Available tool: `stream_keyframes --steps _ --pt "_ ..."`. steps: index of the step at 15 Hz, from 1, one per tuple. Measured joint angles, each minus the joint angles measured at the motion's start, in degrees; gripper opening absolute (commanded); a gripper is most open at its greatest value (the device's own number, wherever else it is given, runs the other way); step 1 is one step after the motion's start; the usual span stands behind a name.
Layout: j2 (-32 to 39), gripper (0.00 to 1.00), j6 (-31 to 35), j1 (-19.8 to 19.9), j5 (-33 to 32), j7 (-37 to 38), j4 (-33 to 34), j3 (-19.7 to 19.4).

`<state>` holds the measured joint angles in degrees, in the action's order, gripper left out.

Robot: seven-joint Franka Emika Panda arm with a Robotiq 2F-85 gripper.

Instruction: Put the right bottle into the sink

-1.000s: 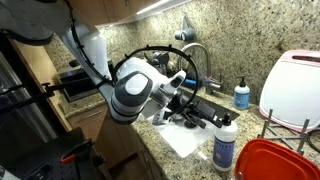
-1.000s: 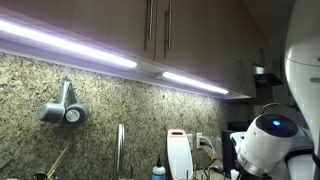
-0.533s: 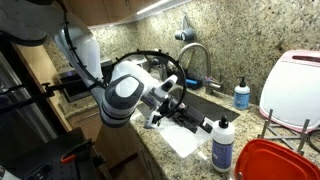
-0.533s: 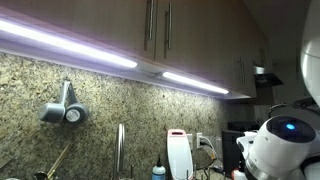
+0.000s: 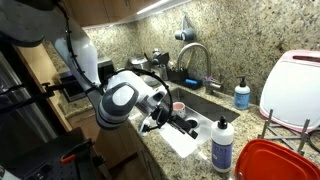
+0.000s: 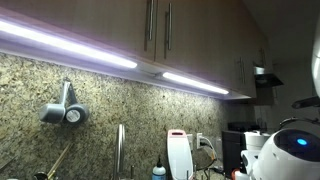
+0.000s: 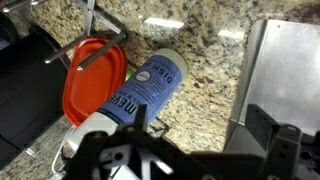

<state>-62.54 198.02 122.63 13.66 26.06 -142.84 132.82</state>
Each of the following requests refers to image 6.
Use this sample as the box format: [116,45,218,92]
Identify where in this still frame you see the white pink cutting board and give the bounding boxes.
[166,129,194,180]

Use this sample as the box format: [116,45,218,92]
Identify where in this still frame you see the long under-cabinet light strip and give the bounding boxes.
[0,19,138,70]

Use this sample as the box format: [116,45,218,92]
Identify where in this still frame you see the steel range hood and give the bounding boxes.
[253,65,285,89]

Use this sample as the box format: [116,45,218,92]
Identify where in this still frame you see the wooden utensil stick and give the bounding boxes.
[45,142,74,180]

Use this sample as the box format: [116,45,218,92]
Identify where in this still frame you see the white cylindrical jar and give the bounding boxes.
[244,131,272,152]

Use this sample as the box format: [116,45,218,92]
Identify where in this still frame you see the steel cabinet door handle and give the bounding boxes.
[163,2,174,60]
[144,0,157,52]

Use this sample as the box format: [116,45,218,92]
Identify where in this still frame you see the black power cable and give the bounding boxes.
[195,156,225,175]

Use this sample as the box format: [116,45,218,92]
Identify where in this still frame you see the white wall outlet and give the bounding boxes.
[196,132,204,150]

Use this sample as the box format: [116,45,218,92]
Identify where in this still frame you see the black coffee machine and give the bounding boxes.
[221,121,261,178]

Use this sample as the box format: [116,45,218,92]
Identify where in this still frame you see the grey wall pot filler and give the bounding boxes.
[38,78,90,126]

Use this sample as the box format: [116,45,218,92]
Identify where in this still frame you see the white cable orange plug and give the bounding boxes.
[199,135,218,162]

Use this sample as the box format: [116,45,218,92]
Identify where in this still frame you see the wooden wall cabinets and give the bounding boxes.
[0,0,271,98]

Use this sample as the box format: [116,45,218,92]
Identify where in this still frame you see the short under-cabinet light strip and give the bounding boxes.
[162,71,230,95]

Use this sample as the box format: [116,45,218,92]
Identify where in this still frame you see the white bottle blue label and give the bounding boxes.
[152,155,167,180]

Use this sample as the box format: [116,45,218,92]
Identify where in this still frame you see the chrome gooseneck faucet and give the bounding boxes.
[113,123,136,180]

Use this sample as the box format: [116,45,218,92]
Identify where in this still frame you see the metal dish rack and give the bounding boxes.
[185,164,198,180]

